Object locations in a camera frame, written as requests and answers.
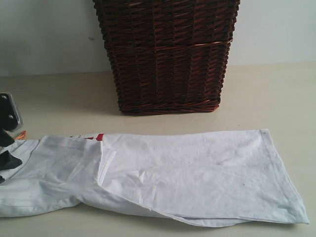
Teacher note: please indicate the dark brown wicker basket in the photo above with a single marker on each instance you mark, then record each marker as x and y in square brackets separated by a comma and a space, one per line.
[167, 56]

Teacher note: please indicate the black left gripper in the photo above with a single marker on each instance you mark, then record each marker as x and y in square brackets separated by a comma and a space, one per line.
[7, 160]

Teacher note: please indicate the white t-shirt red logo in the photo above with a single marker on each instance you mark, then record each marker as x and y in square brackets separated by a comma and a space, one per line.
[214, 179]

